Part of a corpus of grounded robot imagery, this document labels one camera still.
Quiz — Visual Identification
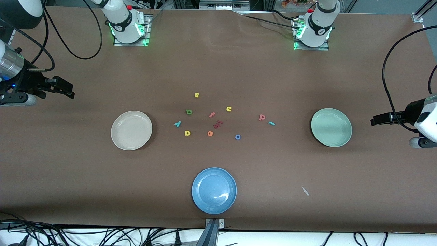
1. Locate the green plate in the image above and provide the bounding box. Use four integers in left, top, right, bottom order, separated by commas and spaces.
311, 108, 353, 148

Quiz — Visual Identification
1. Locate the beige plate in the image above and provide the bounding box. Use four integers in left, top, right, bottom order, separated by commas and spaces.
111, 110, 153, 151

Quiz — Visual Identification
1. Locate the short aluminium profile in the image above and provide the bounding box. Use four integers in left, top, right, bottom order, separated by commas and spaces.
411, 0, 437, 24

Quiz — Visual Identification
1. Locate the brown paper table cover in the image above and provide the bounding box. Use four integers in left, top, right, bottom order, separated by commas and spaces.
0, 5, 437, 233

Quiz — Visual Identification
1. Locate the blue plate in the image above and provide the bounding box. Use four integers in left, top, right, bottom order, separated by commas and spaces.
192, 167, 237, 215

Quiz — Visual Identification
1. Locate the grey power strip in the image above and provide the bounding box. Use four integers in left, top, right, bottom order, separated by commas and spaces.
200, 0, 250, 10

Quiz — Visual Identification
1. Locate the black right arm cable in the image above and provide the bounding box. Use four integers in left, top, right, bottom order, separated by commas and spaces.
0, 0, 103, 72

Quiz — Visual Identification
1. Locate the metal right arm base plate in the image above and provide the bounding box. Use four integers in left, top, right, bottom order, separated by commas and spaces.
114, 14, 152, 47

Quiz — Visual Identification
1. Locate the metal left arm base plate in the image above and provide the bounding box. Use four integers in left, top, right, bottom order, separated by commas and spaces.
293, 19, 330, 51

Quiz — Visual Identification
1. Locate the black floor cable bundle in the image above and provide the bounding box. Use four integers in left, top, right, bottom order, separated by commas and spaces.
0, 212, 205, 246

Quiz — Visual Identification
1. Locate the black base cable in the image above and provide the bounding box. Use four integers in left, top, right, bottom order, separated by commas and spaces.
237, 10, 302, 31

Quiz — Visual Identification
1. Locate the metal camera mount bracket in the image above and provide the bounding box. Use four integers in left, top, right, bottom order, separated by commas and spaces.
205, 218, 225, 246

